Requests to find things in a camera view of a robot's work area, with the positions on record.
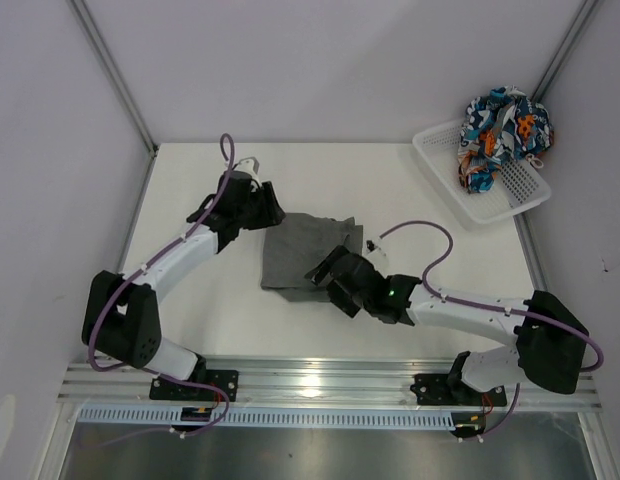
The white slotted cable duct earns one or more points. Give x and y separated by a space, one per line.
269 417

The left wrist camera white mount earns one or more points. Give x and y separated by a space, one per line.
250 166

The aluminium mounting rail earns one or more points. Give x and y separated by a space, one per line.
269 382

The colourful patterned shorts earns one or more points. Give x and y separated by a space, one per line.
500 127

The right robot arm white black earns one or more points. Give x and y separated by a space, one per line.
539 339

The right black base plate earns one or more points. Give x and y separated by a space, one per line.
434 390

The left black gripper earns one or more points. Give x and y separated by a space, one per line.
271 213

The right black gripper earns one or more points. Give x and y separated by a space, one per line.
346 304

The grey shorts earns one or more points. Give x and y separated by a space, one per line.
298 245

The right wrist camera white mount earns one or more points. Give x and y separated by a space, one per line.
375 253

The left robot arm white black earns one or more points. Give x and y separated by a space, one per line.
122 318

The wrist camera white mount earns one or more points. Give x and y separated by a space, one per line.
250 166
375 253

